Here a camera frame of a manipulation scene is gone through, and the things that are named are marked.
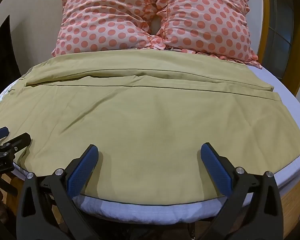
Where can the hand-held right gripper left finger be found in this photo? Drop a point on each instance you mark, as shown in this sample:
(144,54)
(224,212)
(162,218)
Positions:
(83,167)

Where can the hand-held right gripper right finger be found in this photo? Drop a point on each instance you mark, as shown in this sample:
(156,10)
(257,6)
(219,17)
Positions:
(216,167)

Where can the olive green bed sheet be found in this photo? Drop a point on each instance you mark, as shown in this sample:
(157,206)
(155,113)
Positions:
(145,130)

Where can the dark door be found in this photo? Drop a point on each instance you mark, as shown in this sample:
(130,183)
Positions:
(3,62)

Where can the white mattress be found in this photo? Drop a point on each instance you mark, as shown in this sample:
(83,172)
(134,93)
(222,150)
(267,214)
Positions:
(140,212)

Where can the pink polka dot pillow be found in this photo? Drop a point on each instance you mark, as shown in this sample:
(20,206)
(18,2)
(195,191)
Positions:
(205,22)
(100,20)

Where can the yellow framed window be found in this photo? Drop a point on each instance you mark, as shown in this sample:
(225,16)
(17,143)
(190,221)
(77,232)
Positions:
(282,22)

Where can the wooden bed frame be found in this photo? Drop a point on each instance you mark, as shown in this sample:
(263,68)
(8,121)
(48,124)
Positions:
(297,205)

